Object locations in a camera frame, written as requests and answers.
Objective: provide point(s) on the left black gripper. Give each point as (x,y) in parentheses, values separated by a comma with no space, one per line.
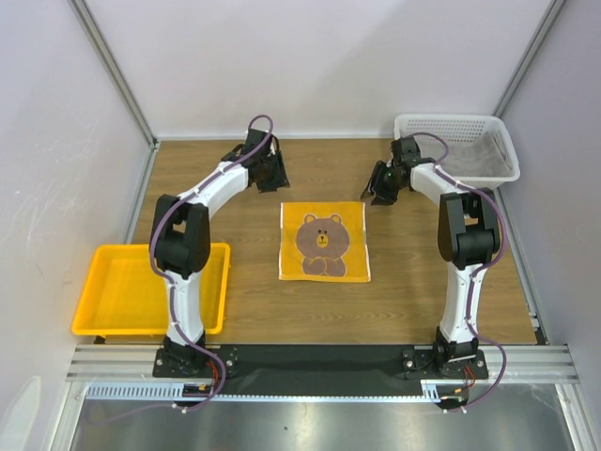
(279,178)

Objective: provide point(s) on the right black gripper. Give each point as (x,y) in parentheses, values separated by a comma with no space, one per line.
(382,183)

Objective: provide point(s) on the brown towel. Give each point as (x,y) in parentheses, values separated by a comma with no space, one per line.
(323,242)

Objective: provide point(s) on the white perforated basket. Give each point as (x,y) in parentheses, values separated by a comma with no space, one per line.
(435,133)

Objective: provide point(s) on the grey towel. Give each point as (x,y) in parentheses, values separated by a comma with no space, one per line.
(483,158)

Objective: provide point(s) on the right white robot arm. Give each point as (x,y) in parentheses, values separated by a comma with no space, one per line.
(471,236)

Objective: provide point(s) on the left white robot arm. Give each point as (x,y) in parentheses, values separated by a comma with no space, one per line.
(180,243)

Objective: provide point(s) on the yellow plastic bin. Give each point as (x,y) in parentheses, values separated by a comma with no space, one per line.
(122,296)

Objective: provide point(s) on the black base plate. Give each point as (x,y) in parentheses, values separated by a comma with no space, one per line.
(318,370)

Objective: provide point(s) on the aluminium frame rail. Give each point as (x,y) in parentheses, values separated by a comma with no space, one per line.
(99,43)

